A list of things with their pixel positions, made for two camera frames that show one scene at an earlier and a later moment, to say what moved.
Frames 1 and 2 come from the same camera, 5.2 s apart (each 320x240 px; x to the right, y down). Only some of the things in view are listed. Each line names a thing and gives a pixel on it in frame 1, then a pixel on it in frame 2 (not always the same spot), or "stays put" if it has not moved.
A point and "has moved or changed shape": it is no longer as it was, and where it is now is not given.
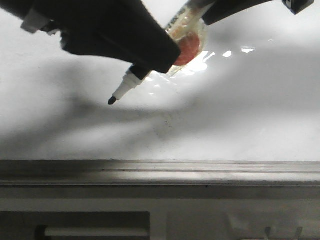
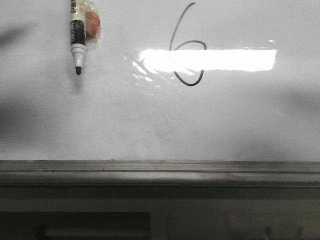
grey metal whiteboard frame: (159, 179) stays put
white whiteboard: (252, 95) stays put
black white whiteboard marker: (188, 29) has moved or changed shape
